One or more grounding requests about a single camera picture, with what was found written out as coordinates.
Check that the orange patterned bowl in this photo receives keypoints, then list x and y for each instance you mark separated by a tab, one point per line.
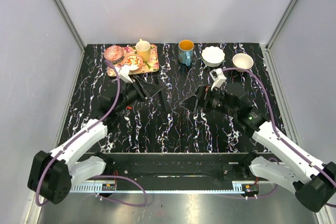
134	61

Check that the floral rectangular tray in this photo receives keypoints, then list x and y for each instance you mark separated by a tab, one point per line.
152	65

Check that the blue mug orange inside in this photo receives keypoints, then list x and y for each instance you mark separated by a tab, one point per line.
186	51

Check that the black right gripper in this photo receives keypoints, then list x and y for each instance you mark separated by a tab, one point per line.
203	96

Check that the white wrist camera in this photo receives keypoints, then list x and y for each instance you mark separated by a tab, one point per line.
218	78
124	72

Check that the black remote control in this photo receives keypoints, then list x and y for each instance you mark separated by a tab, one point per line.
161	93

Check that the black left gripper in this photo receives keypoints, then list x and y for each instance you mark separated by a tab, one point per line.
145	90

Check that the yellow mug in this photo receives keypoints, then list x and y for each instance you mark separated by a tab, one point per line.
143	49

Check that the aluminium front rail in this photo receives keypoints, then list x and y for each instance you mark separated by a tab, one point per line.
164	185

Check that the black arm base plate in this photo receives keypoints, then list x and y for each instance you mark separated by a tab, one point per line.
220	166

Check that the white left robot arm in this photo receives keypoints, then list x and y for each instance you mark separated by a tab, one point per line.
53	174

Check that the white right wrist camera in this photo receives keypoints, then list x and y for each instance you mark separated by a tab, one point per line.
218	78

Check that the cream round bowl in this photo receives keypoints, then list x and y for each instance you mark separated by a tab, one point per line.
242	61

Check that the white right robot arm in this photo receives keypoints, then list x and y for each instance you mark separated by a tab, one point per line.
311	180

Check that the pink patterned bowl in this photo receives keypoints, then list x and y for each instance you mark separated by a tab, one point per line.
114	54

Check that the white scalloped bowl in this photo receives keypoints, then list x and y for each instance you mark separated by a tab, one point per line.
213	56

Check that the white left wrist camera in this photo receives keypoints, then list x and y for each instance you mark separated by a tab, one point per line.
124	72

